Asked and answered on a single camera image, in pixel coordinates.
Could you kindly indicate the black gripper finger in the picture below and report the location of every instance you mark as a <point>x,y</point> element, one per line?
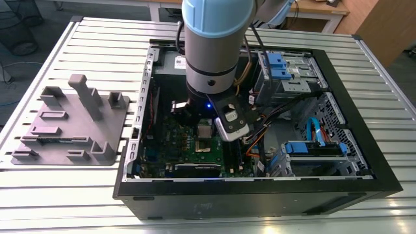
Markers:
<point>179,107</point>

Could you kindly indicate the silver CPU green edge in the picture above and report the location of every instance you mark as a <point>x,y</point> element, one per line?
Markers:
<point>204,132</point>

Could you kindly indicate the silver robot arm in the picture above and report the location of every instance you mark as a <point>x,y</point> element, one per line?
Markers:
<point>215,48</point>

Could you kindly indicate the CPU socket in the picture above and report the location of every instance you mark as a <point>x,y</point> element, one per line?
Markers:
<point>203,145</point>

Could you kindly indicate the green motherboard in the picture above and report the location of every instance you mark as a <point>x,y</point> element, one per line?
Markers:
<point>175,146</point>

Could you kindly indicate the grey power supply unit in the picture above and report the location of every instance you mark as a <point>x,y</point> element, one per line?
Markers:
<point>168,63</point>

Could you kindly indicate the black graphics card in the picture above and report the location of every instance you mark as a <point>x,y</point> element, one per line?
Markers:
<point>196,170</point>

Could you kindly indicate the blue drive bay latch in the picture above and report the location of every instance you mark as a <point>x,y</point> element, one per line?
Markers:
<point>276,61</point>
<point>282,74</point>

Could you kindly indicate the metal drive cage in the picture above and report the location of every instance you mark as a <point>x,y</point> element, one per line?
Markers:
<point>292,87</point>

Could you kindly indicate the grey parts rack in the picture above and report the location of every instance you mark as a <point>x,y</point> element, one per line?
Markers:
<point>82,126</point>

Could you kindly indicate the empty blue disk carrier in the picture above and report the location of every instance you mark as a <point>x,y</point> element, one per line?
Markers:
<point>275,163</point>

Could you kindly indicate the hard disk in blue carrier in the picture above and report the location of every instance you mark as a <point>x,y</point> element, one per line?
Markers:
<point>298,148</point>

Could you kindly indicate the black PC case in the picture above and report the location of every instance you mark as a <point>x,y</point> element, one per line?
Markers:
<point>227,200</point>

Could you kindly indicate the white desk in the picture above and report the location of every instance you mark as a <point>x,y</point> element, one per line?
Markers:
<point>154,13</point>

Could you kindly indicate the green RAM stick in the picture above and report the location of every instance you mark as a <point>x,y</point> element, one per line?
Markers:
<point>55,141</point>

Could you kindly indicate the metal disk cage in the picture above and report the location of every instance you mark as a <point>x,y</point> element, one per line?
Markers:
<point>319,161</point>

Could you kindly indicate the wooden desk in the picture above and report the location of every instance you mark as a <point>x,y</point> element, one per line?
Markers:
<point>322,8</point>

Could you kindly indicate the black mesh bin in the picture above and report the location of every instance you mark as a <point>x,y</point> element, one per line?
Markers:
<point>16,36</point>
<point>31,12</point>

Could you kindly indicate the brown wooden cabinet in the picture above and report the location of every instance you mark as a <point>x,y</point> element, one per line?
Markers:
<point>383,29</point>

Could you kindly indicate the silver camera in black mount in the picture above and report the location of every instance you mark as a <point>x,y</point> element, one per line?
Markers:
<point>234,122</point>

